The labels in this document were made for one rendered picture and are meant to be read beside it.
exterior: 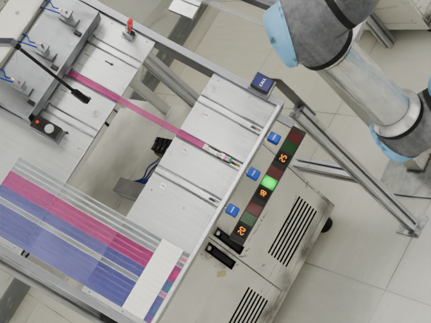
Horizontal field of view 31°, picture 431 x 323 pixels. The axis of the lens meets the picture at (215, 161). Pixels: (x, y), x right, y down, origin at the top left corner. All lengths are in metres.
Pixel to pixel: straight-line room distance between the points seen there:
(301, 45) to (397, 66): 1.65
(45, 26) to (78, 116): 0.25
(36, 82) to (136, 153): 0.65
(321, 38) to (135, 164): 1.29
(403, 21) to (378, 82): 1.46
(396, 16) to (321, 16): 1.63
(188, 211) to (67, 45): 0.53
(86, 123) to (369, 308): 1.05
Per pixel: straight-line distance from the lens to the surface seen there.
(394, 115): 1.63
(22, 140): 2.07
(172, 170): 2.00
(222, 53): 3.87
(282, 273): 2.58
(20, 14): 2.11
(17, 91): 2.05
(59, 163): 2.04
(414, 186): 2.62
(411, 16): 2.95
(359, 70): 1.51
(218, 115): 2.04
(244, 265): 2.47
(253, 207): 1.98
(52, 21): 2.11
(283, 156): 2.02
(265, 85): 2.02
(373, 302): 2.49
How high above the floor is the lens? 1.89
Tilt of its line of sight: 34 degrees down
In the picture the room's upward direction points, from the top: 50 degrees counter-clockwise
